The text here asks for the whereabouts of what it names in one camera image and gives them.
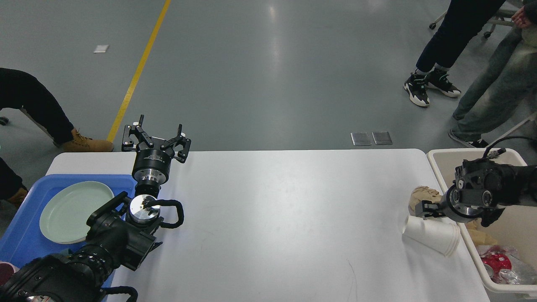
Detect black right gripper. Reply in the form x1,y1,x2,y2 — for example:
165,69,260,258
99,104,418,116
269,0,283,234
421,185,483,223

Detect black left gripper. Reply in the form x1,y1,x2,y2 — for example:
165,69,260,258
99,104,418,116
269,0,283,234
121,114,191,184

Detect brown paper bag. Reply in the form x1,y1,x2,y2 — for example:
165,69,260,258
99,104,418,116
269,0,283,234
467,229,498,247

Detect crushed red can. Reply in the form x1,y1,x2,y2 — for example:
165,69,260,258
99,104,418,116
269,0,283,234
481,252,513,283

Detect foil ball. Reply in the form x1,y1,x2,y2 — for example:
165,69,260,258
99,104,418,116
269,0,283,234
476,245,537,285

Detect green plate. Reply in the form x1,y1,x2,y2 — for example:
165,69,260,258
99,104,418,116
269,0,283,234
39,181,115,244

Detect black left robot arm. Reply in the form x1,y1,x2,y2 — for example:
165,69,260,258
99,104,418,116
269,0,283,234
1,115,191,302

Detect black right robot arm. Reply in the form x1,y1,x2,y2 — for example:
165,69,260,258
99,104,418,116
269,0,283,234
414,143,537,227

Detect crumpled brown paper ball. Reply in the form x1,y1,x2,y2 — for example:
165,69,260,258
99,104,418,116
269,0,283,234
408,186,443,216

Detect stacked white paper cups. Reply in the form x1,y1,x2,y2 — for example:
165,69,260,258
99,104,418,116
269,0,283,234
402,216,460,257

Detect beige plastic bin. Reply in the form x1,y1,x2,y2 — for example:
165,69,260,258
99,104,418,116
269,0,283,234
427,148,537,302

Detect clear floor plate right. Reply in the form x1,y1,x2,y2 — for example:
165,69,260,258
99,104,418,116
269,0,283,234
372,131,393,146

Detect white floor tag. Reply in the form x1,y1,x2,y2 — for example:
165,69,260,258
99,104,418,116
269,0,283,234
93,44,109,53

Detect person in grey jeans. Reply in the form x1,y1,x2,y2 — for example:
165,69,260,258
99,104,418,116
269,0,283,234
448,0,537,148

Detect person in tan boots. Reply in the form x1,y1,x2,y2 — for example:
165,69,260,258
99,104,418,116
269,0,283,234
0,68,114,206

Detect blue plastic tray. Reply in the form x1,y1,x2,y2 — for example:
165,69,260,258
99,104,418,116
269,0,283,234
1,174,136,269

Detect person in black sneakers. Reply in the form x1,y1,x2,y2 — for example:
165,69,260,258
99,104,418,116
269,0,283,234
403,0,504,108

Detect pink mug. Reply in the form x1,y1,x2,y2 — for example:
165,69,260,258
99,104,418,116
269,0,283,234
0,261,19,286

